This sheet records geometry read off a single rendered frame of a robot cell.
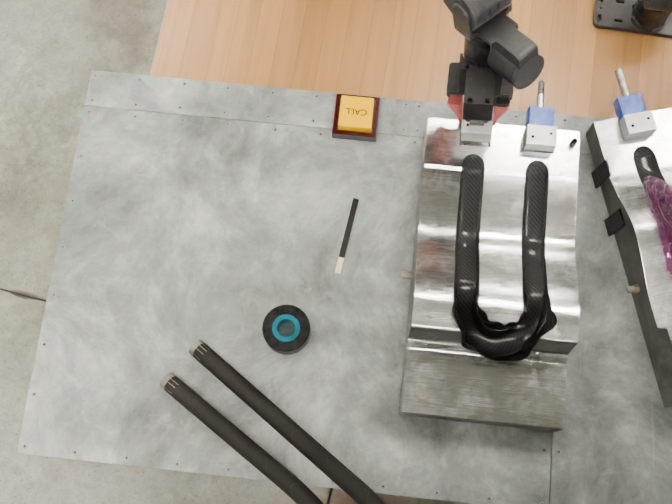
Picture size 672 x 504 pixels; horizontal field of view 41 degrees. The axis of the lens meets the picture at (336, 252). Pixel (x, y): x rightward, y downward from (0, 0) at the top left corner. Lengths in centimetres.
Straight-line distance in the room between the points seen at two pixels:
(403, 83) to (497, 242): 37
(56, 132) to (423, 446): 152
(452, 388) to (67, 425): 64
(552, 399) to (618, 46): 68
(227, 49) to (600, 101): 70
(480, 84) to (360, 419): 58
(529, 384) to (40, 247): 149
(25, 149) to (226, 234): 115
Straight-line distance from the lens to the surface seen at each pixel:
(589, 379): 157
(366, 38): 172
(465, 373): 147
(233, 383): 148
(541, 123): 156
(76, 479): 241
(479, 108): 134
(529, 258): 150
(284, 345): 150
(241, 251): 157
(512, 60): 131
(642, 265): 155
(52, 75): 271
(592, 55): 176
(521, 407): 148
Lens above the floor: 231
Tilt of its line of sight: 75 degrees down
